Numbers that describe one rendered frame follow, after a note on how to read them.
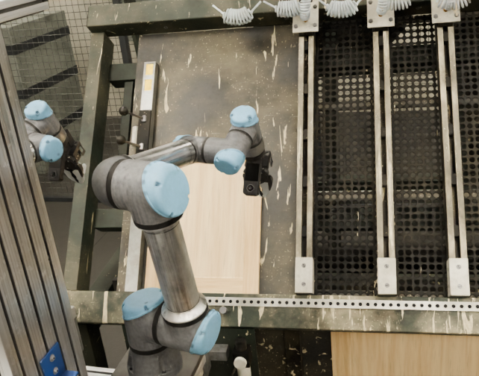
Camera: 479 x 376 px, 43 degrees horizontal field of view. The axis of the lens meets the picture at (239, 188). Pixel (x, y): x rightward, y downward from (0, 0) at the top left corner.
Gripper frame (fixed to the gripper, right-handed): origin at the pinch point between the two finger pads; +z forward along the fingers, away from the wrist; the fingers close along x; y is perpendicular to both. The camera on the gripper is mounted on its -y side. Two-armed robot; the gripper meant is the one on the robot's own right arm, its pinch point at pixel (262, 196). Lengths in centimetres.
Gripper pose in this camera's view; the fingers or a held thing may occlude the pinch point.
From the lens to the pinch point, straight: 195.0
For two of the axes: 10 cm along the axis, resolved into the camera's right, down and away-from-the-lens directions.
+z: 2.0, 6.2, 7.6
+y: 2.1, -7.8, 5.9
